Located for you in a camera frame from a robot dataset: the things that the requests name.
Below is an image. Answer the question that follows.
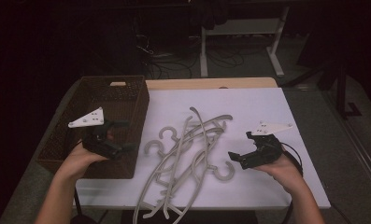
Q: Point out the black floor cable bundle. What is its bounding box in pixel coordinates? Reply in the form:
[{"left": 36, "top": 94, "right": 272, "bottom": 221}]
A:
[{"left": 135, "top": 18, "right": 247, "bottom": 80}]

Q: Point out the dark metal stand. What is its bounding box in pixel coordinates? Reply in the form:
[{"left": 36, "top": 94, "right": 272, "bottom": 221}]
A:
[{"left": 280, "top": 46, "right": 364, "bottom": 120}]

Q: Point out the person's dark clothing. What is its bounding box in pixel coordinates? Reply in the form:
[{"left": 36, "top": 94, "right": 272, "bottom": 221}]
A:
[{"left": 121, "top": 209, "right": 259, "bottom": 224}]

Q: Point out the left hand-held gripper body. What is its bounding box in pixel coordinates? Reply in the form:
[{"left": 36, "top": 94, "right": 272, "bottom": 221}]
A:
[{"left": 67, "top": 106, "right": 125, "bottom": 161}]

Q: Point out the brown wicker basket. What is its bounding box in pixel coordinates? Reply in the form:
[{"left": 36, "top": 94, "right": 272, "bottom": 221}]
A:
[{"left": 35, "top": 75, "right": 150, "bottom": 180}]

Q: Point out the white board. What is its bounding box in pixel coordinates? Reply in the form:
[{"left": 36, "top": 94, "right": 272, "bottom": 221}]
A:
[{"left": 75, "top": 87, "right": 332, "bottom": 210}]

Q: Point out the person's left hand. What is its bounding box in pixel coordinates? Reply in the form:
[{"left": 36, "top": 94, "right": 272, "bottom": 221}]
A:
[{"left": 61, "top": 143, "right": 109, "bottom": 184}]

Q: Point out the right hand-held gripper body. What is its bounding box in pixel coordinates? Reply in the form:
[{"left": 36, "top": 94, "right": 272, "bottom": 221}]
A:
[{"left": 239, "top": 119, "right": 293, "bottom": 171}]

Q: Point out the dark hanging cloth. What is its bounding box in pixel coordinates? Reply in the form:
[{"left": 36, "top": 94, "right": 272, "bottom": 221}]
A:
[{"left": 191, "top": 0, "right": 233, "bottom": 31}]

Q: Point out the person's right hand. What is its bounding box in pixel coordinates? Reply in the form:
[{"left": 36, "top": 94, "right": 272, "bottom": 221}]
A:
[{"left": 253, "top": 154, "right": 305, "bottom": 194}]

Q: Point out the light wooden board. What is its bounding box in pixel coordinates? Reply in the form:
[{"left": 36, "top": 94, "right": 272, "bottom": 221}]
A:
[{"left": 145, "top": 77, "right": 279, "bottom": 91}]

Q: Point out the white metal desk frame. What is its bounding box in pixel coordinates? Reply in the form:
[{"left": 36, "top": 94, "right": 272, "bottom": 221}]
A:
[{"left": 199, "top": 5, "right": 291, "bottom": 78}]

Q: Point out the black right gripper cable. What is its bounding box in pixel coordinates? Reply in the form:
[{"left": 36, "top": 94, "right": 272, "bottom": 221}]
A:
[{"left": 279, "top": 141, "right": 305, "bottom": 224}]

